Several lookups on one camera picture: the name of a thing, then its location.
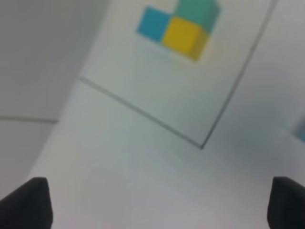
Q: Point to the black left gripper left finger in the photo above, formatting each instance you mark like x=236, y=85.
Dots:
x=27, y=207

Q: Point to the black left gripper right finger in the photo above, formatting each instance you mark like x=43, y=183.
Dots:
x=286, y=208

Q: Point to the yellow template cube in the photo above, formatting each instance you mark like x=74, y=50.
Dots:
x=185, y=37

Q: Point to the green template cube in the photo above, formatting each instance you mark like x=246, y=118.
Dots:
x=201, y=12

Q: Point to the blue template cube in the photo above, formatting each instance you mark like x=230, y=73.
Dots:
x=153, y=24

